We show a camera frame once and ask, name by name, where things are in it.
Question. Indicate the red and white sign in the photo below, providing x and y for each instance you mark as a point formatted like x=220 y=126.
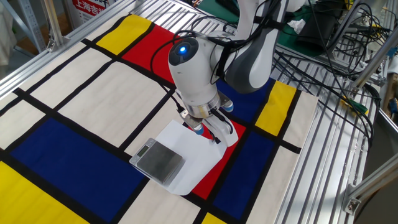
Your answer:
x=90 y=7

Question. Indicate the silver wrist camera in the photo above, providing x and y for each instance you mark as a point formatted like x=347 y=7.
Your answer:
x=190 y=120

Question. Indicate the silver digital scale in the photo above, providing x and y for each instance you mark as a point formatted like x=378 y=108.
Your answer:
x=158 y=161

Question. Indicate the aluminium frame post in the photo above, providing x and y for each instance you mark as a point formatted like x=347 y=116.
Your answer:
x=51 y=21
x=373 y=60
x=373 y=183

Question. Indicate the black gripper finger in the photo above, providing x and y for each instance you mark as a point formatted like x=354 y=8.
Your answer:
x=216 y=140

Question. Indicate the crumpled white tissue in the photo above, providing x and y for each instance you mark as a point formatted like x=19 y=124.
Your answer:
x=297 y=26

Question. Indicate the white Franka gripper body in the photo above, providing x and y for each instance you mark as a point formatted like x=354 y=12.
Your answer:
x=228 y=135

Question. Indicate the green mat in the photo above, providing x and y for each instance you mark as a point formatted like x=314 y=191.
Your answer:
x=217 y=9

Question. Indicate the Mondrian pattern tablecloth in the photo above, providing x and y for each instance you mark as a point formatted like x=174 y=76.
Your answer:
x=102 y=99

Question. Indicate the green yellow connector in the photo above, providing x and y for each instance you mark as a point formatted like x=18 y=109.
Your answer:
x=357 y=107

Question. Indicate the white paper sheet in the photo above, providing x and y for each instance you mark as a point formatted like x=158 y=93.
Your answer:
x=199 y=161

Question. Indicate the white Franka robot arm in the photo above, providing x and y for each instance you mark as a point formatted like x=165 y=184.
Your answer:
x=192 y=77

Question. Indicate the grey perforated shelf upright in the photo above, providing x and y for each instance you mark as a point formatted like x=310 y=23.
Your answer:
x=31 y=21

